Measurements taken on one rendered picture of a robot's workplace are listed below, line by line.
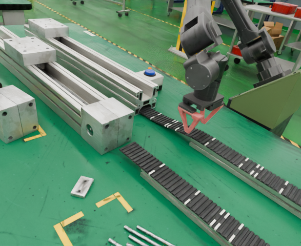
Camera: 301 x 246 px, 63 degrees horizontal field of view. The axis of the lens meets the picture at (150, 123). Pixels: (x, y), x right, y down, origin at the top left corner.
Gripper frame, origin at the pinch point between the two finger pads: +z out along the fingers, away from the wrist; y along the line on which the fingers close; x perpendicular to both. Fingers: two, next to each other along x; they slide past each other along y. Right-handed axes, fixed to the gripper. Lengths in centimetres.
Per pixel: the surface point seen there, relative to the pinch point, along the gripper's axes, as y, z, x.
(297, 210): 1.6, 4.8, 30.0
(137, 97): 3.8, -0.4, -19.7
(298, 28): -765, 66, -167
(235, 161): 1.2, 2.6, 13.8
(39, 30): 5, -5, -81
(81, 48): -3, -2, -61
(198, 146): 1.4, 4.6, 3.3
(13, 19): -26, 19, -199
